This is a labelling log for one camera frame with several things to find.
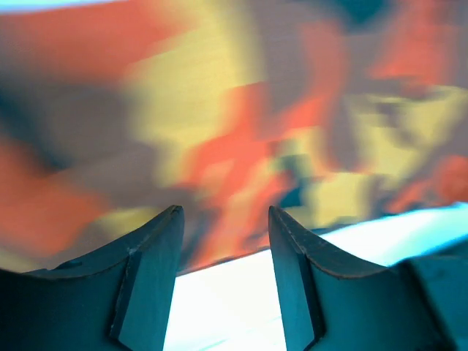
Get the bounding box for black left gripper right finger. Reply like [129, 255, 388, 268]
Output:
[268, 207, 467, 350]

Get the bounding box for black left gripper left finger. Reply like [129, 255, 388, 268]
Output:
[1, 205, 184, 350]

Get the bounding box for orange camouflage trousers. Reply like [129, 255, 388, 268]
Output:
[1, 1, 467, 272]

